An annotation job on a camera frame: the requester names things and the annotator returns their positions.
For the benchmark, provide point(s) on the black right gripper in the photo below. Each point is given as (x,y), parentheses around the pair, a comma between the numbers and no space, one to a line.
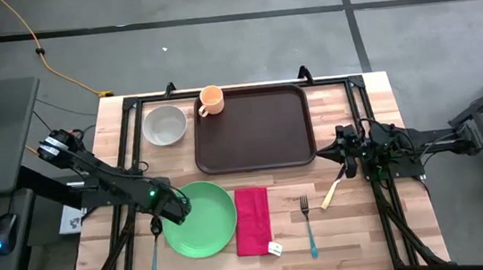
(351,150)

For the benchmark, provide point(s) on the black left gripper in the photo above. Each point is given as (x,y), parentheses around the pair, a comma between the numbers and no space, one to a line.
(170,203)

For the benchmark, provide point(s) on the green plate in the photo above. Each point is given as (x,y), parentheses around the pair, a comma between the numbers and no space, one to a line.
(206,224)

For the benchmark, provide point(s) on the white bowl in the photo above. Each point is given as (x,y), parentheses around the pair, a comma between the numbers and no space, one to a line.
(164,125)

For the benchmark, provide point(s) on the red cloth napkin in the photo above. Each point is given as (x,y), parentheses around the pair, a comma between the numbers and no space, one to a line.
(253,221)

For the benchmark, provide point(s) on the pale orange plastic mug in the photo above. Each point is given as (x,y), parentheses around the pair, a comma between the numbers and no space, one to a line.
(212,98)

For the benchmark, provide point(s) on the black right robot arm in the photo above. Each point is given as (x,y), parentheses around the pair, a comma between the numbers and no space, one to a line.
(404,145)

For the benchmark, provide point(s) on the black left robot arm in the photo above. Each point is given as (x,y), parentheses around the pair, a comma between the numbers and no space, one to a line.
(102,176)

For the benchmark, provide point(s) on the brown plastic tray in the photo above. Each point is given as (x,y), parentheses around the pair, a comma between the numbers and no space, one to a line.
(255,133)

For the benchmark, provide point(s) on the black table clamp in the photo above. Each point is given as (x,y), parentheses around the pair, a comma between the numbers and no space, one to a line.
(169,88)
(304,73)

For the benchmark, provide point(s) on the white printed card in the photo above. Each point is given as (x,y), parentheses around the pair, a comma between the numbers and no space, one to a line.
(70,220)

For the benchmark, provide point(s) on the white napkin tag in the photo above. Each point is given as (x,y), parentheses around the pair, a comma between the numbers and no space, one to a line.
(275,248)

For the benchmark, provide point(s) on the black computer mouse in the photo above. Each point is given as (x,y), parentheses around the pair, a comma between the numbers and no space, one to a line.
(4,232)

